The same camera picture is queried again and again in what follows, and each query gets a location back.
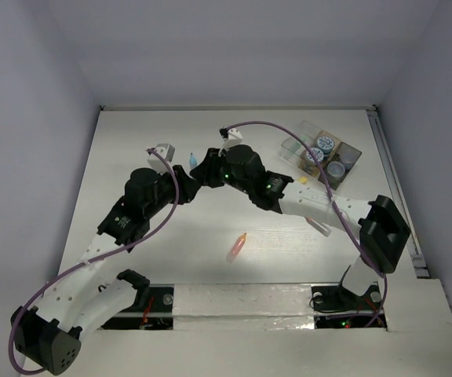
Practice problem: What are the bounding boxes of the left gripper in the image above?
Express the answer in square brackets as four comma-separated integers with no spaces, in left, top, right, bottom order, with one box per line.
[144,164,199,218]

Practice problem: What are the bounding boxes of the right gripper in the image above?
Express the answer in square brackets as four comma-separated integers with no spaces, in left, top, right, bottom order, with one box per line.
[189,148,252,195]

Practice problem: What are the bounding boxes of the blue highlighter marker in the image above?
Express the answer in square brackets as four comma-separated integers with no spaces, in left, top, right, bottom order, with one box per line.
[189,152,198,170]

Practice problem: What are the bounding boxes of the blue patterned tape roll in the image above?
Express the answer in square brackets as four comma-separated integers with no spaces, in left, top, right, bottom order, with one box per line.
[315,135,335,155]
[304,147,325,167]

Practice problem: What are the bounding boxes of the clear jar dark pins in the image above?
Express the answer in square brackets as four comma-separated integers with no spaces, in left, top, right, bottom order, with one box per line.
[326,161,346,181]
[338,150,360,170]

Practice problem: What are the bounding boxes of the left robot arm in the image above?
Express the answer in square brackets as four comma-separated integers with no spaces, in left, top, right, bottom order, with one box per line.
[8,165,200,375]

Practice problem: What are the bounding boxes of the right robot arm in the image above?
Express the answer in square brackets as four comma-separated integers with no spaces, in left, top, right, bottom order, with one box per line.
[191,145,411,308]

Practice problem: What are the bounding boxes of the pink orange highlighter marker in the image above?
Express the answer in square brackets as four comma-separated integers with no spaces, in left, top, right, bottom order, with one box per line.
[225,233,247,263]

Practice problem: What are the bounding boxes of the clear plastic container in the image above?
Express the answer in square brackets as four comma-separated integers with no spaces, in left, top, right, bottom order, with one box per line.
[279,120,321,164]

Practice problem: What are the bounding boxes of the orange plastic container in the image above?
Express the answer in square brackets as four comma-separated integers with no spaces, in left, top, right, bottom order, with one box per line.
[298,130,342,178]

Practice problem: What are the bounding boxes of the orange tip clear marker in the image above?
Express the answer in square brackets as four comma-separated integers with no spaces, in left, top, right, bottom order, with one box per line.
[305,217,332,237]

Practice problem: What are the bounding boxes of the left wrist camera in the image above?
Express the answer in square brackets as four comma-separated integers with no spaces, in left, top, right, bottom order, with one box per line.
[147,143,175,174]

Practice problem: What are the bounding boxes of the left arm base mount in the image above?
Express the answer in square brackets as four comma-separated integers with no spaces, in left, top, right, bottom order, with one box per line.
[101,269,174,331]

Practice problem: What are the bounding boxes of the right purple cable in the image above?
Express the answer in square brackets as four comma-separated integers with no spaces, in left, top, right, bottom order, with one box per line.
[225,120,388,329]

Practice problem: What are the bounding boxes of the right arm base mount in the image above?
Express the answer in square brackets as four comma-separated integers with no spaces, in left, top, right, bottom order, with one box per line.
[308,266,388,329]

